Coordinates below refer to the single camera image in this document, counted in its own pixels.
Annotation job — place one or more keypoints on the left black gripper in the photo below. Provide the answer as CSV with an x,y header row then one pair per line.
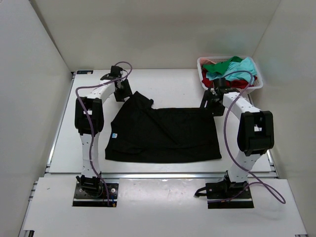
x,y
122,92

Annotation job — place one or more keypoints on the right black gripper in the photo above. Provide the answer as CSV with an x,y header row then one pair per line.
x,y
212,104

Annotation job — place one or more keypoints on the black t shirt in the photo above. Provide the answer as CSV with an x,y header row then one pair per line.
x,y
143,134

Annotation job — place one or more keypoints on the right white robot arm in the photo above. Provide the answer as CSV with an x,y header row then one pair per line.
x,y
255,136

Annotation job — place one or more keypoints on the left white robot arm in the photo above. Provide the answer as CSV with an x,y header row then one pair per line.
x,y
89,122

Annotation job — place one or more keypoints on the green t shirt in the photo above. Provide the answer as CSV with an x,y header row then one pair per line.
x,y
221,67

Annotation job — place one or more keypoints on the red t shirt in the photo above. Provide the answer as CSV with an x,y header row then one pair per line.
x,y
238,83

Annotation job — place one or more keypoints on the pink t shirt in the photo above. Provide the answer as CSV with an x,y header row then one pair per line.
x,y
206,61

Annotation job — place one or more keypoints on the blue label sticker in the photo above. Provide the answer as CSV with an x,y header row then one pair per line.
x,y
84,72

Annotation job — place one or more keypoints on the teal t shirt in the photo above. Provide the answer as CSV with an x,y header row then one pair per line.
x,y
235,71

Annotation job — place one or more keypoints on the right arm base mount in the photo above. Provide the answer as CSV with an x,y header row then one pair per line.
x,y
226,194

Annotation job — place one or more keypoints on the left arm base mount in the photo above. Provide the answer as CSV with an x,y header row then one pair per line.
x,y
91,192

